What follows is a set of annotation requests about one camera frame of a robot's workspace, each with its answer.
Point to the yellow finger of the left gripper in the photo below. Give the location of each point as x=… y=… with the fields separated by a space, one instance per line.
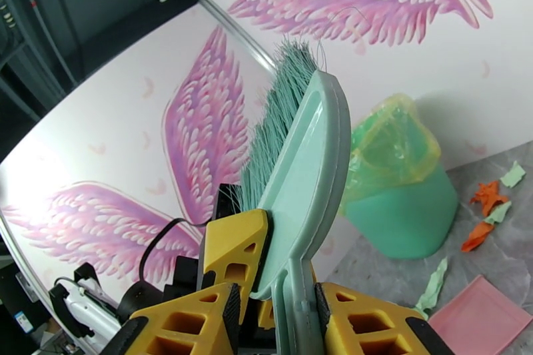
x=235 y=241

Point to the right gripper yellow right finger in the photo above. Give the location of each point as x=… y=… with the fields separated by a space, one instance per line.
x=366 y=324

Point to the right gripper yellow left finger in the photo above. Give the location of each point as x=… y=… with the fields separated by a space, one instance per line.
x=179 y=316

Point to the long green paper scrap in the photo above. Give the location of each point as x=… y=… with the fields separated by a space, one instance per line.
x=433 y=287

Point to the teal hand brush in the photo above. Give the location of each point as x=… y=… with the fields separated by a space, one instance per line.
x=308 y=183

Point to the pink plastic dustpan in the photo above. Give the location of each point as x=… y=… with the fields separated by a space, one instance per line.
x=487 y=316

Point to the orange paper scrap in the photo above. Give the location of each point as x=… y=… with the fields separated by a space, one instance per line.
x=489 y=197
x=476 y=237

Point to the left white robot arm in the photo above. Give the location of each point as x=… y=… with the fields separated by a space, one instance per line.
x=87 y=312

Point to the green plastic trash bin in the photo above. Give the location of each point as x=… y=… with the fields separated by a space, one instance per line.
x=399 y=224

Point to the green trash bin with bag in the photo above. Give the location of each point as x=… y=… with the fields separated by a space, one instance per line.
x=387 y=145

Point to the aluminium frame post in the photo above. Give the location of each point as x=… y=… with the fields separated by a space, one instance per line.
x=237 y=33

